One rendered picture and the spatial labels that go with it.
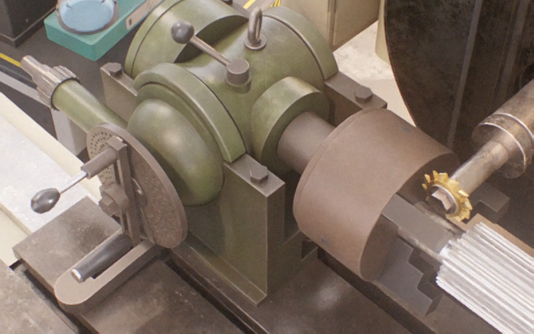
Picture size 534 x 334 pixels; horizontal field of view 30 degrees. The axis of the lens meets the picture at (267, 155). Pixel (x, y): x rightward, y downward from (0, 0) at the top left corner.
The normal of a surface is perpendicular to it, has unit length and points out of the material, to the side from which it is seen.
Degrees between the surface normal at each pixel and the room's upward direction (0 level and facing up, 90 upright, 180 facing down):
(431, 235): 35
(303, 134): 26
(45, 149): 0
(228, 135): 54
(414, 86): 90
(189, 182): 75
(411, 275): 65
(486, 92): 90
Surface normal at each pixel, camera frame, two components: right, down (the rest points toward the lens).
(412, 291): -0.64, 0.21
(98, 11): 0.22, 0.81
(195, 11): 0.02, -0.68
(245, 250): -0.71, 0.53
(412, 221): -0.40, -0.23
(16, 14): 0.83, 0.42
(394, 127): 0.25, -0.81
